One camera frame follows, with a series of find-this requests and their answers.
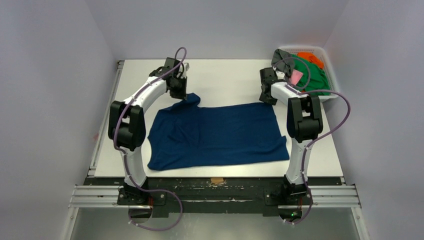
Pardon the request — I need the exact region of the white plastic laundry basket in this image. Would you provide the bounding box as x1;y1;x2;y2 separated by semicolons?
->
278;45;340;92

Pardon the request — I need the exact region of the brown tape piece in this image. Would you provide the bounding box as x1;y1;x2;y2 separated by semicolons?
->
210;177;225;186

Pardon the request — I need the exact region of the dark blue t shirt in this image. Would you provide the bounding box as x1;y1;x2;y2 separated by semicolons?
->
148;93;290;171

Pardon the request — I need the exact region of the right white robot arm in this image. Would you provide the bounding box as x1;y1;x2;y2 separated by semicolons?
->
259;67;324;204

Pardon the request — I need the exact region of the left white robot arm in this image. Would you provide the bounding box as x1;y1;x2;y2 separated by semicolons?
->
107;57;190;205

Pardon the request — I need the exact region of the pink cloth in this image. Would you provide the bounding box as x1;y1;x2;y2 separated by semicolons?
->
289;69;304;86

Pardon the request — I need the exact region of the orange t shirt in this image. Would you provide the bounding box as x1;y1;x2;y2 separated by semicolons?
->
297;51;325;70

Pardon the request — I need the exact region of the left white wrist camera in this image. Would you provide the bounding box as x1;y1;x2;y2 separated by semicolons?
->
181;62;190;72

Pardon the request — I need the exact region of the grey t shirt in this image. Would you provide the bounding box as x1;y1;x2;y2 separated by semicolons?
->
271;48;295;78

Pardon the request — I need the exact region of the green t shirt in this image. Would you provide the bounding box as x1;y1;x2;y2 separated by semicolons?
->
291;54;331;92

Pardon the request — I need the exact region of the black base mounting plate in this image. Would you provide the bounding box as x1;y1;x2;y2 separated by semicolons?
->
82;177;342;221

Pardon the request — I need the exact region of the aluminium frame rail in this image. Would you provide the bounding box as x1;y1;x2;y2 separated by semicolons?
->
67;185;361;209

